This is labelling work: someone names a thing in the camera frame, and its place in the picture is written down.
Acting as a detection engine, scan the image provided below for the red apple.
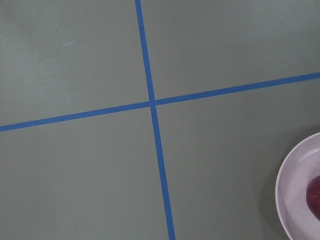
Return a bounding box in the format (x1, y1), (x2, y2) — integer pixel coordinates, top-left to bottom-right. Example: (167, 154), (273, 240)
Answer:
(306, 176), (320, 220)

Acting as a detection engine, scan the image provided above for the pink plate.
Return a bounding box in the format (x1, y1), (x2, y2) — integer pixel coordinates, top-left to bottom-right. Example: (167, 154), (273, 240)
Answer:
(275, 133), (320, 240)

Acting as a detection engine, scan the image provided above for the brown paper table cover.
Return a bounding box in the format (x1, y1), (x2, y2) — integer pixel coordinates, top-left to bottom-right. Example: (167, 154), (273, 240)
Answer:
(0, 0), (320, 240)

